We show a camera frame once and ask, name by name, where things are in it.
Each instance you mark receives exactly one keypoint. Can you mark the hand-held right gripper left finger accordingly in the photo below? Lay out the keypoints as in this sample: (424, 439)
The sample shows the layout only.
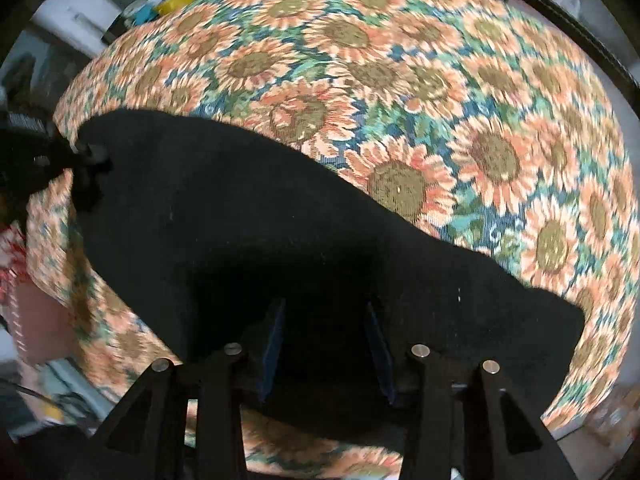
(270, 360)

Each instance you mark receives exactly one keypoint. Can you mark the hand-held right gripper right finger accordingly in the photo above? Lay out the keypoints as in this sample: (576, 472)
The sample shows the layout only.
(382, 360)

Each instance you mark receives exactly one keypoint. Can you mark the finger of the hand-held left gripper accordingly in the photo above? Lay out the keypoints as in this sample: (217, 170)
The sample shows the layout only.
(92, 156)
(86, 190)

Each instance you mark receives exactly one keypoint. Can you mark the black sweater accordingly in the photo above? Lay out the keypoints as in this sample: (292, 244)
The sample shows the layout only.
(250, 235)

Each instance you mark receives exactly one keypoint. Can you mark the red white patterned cloth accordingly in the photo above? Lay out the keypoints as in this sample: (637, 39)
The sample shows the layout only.
(12, 260)

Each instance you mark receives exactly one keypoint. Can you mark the maroon cloth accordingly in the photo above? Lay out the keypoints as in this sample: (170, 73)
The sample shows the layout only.
(40, 320)

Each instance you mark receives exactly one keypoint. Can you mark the teal container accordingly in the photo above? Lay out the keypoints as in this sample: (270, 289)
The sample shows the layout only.
(137, 12)

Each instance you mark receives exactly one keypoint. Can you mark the sunflower print table cloth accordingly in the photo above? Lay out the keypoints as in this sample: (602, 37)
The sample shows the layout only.
(400, 85)

